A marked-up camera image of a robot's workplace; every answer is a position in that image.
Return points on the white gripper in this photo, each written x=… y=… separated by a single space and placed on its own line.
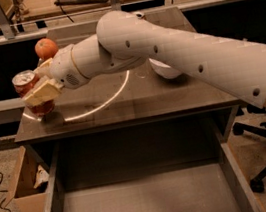
x=64 y=68

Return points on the red coke can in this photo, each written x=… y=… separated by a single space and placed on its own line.
x=24 y=82

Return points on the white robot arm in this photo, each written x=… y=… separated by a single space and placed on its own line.
x=126 y=40

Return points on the gold soda can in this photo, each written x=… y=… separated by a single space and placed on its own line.
x=139 y=14

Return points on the open grey top drawer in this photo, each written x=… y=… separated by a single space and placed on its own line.
x=146 y=203

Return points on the orange fruit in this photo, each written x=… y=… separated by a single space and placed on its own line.
x=46 y=48

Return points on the crumpled paper in box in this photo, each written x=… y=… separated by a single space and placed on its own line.
x=42 y=176

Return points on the white bowl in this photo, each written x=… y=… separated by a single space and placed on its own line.
x=164 y=70

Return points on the cardboard box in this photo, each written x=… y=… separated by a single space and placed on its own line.
x=21 y=191

